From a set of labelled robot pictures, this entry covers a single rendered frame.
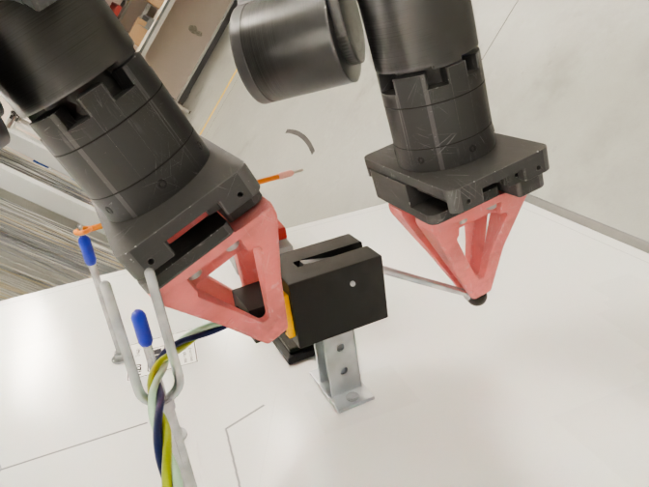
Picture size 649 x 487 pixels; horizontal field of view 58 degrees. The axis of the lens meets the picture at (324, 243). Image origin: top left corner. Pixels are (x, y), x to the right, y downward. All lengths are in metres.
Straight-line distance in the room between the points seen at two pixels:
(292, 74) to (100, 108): 0.12
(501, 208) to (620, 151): 1.52
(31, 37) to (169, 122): 0.06
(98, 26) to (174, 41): 8.27
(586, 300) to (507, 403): 0.13
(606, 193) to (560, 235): 1.25
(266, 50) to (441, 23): 0.09
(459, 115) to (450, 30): 0.04
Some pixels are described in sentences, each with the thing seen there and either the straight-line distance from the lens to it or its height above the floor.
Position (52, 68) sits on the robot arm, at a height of 1.30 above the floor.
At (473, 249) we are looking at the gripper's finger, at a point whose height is 1.04.
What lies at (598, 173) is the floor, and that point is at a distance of 1.87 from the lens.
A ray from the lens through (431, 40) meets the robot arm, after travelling 0.31.
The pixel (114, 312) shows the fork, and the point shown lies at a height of 1.24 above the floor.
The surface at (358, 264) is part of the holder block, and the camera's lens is 0.32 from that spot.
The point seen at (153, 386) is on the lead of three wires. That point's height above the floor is 1.22.
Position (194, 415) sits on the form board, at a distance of 0.38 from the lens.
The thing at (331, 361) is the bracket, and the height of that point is 1.10.
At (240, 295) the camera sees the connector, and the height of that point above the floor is 1.17.
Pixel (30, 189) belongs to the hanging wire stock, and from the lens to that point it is 1.04.
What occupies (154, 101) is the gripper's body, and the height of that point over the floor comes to 1.26.
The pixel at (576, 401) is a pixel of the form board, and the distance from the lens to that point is 0.37.
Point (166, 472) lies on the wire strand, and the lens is 0.20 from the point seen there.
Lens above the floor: 1.29
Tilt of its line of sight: 27 degrees down
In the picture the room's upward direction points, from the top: 62 degrees counter-clockwise
